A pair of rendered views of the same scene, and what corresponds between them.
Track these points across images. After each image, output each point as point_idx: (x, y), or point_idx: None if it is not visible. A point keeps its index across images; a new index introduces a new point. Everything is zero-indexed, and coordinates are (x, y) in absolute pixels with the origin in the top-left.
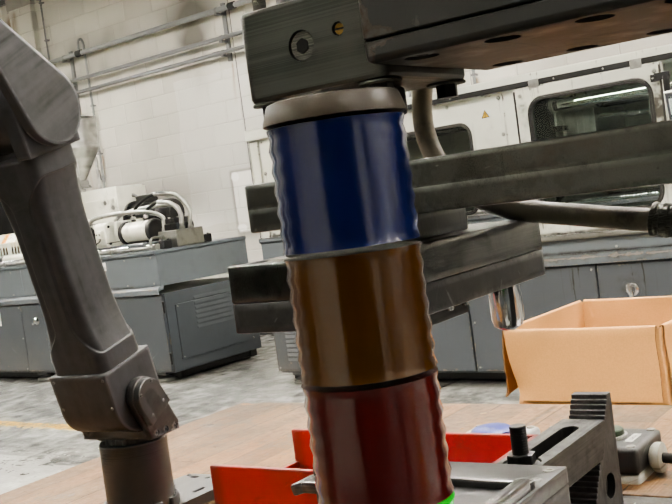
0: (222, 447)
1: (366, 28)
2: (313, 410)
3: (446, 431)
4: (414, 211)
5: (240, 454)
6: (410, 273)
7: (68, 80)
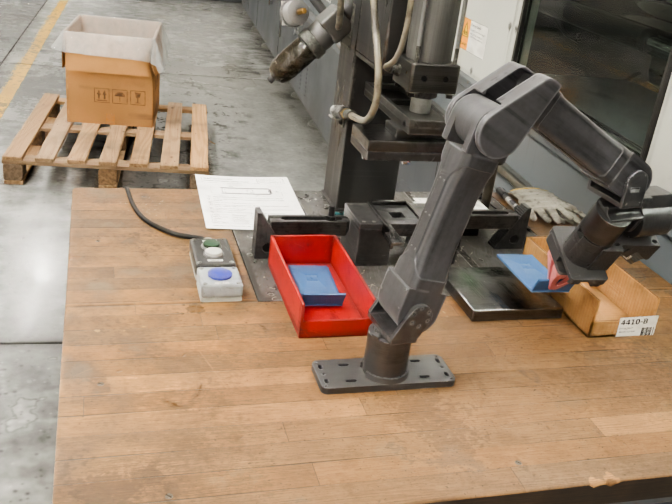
0: (239, 431)
1: None
2: None
3: (153, 330)
4: None
5: (251, 407)
6: None
7: (454, 98)
